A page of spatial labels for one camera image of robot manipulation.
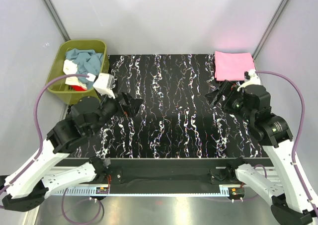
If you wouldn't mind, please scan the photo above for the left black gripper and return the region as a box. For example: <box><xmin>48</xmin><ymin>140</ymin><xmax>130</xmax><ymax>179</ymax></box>
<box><xmin>90</xmin><ymin>89</ymin><xmax>144</xmax><ymax>135</ymax></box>

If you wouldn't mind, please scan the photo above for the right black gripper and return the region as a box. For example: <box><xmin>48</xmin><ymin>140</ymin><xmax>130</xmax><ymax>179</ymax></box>
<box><xmin>205</xmin><ymin>79</ymin><xmax>254</xmax><ymax>124</ymax></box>

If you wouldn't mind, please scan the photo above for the blue-grey t shirt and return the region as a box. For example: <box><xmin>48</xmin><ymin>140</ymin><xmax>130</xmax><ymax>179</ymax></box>
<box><xmin>65</xmin><ymin>49</ymin><xmax>104</xmax><ymax>75</ymax></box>

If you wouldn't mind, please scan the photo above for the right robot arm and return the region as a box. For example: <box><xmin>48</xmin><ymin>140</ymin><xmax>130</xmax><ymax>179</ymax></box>
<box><xmin>205</xmin><ymin>80</ymin><xmax>318</xmax><ymax>225</ymax></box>

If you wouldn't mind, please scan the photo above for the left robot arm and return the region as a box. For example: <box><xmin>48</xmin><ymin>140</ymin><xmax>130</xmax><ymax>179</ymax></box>
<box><xmin>0</xmin><ymin>92</ymin><xmax>143</xmax><ymax>212</ymax></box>

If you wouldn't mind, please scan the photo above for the folded pink t shirt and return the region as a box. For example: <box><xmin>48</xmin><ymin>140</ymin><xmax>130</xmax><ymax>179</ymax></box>
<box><xmin>214</xmin><ymin>51</ymin><xmax>255</xmax><ymax>81</ymax></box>

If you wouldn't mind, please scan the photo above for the black marbled table mat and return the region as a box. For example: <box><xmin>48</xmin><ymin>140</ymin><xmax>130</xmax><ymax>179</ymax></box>
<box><xmin>72</xmin><ymin>54</ymin><xmax>266</xmax><ymax>158</ymax></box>

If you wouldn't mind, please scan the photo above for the red t shirt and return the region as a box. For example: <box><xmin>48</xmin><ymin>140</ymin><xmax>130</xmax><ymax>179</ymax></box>
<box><xmin>70</xmin><ymin>85</ymin><xmax>87</xmax><ymax>91</ymax></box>

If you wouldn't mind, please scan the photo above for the white t shirt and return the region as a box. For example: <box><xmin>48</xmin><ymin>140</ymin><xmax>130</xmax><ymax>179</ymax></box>
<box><xmin>63</xmin><ymin>59</ymin><xmax>87</xmax><ymax>88</ymax></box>

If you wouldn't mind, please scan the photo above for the olive green plastic bin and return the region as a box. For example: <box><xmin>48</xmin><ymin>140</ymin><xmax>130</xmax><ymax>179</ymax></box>
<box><xmin>47</xmin><ymin>39</ymin><xmax>109</xmax><ymax>105</ymax></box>

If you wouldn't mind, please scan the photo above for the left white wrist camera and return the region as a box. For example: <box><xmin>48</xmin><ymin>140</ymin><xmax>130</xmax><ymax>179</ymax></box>
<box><xmin>86</xmin><ymin>73</ymin><xmax>116</xmax><ymax>99</ymax></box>

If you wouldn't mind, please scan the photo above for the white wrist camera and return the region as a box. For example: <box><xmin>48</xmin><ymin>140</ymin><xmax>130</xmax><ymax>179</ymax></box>
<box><xmin>237</xmin><ymin>69</ymin><xmax>261</xmax><ymax>92</ymax></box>
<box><xmin>86</xmin><ymin>73</ymin><xmax>116</xmax><ymax>99</ymax></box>

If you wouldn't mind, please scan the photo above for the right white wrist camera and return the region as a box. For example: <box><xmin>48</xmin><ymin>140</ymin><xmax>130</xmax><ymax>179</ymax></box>
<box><xmin>237</xmin><ymin>69</ymin><xmax>261</xmax><ymax>92</ymax></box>

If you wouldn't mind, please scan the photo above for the right aluminium frame post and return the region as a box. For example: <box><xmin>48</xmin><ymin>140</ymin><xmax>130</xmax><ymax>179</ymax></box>
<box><xmin>252</xmin><ymin>0</ymin><xmax>291</xmax><ymax>60</ymax></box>

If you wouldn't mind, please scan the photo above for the aluminium frame post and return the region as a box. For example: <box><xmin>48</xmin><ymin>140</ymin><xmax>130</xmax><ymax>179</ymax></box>
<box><xmin>252</xmin><ymin>0</ymin><xmax>291</xmax><ymax>60</ymax></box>
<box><xmin>42</xmin><ymin>0</ymin><xmax>71</xmax><ymax>42</ymax></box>

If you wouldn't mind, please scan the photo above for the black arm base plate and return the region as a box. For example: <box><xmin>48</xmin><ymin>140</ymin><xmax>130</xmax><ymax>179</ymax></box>
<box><xmin>53</xmin><ymin>157</ymin><xmax>276</xmax><ymax>195</ymax></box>

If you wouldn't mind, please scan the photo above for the slotted cable duct rail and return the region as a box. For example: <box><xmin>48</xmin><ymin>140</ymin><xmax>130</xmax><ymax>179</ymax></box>
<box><xmin>54</xmin><ymin>186</ymin><xmax>230</xmax><ymax>197</ymax></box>

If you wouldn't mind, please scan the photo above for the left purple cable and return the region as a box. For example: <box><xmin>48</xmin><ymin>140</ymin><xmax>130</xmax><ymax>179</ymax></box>
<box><xmin>0</xmin><ymin>74</ymin><xmax>89</xmax><ymax>211</ymax></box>

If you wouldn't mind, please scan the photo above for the left aluminium frame post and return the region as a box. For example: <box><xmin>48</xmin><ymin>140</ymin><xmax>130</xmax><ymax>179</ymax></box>
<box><xmin>42</xmin><ymin>0</ymin><xmax>71</xmax><ymax>42</ymax></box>

